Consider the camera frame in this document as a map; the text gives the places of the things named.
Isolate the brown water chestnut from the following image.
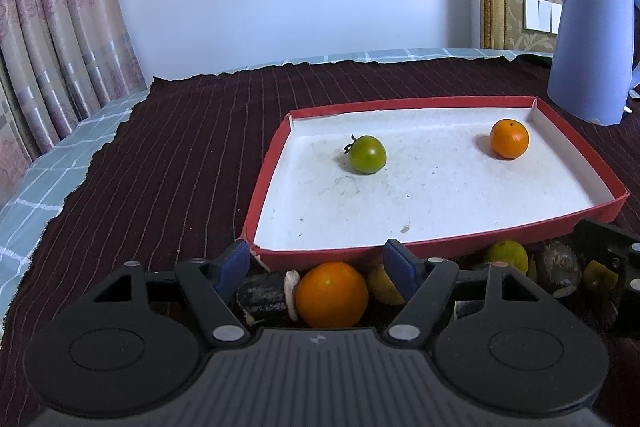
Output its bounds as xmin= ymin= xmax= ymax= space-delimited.
xmin=540 ymin=241 xmax=583 ymax=299

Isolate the yellow round fruit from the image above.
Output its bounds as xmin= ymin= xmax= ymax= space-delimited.
xmin=365 ymin=264 xmax=406 ymax=306

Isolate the pink patterned curtain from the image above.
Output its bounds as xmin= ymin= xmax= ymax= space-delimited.
xmin=0 ymin=0 xmax=148 ymax=208

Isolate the blue electric kettle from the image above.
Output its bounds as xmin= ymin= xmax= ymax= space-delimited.
xmin=546 ymin=0 xmax=640 ymax=126

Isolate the large orange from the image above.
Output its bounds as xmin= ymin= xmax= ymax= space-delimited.
xmin=295 ymin=261 xmax=370 ymax=329

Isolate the green tomato with stem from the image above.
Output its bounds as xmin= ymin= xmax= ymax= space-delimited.
xmin=343 ymin=134 xmax=388 ymax=176

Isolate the dark striped cloth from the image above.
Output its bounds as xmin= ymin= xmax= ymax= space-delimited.
xmin=0 ymin=39 xmax=640 ymax=427

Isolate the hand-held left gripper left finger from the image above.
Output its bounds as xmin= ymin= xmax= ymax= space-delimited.
xmin=91 ymin=239 xmax=252 ymax=349

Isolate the white wall switch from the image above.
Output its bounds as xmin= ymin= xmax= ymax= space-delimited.
xmin=524 ymin=0 xmax=565 ymax=34

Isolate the red cardboard tray white inside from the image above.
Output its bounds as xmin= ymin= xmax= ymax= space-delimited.
xmin=240 ymin=96 xmax=629 ymax=261

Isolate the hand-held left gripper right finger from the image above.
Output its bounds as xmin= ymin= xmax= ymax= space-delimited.
xmin=382 ymin=238 xmax=540 ymax=351

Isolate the small orange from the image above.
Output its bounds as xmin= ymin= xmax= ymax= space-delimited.
xmin=489 ymin=118 xmax=530 ymax=160

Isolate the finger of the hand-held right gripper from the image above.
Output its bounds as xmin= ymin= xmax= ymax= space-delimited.
xmin=572 ymin=218 xmax=640 ymax=269
xmin=612 ymin=272 xmax=640 ymax=334

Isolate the small green-yellow citrus fruit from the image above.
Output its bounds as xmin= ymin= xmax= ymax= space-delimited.
xmin=581 ymin=259 xmax=620 ymax=295

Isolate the yellow-green tomato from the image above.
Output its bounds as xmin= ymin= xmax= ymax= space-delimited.
xmin=482 ymin=239 xmax=530 ymax=275

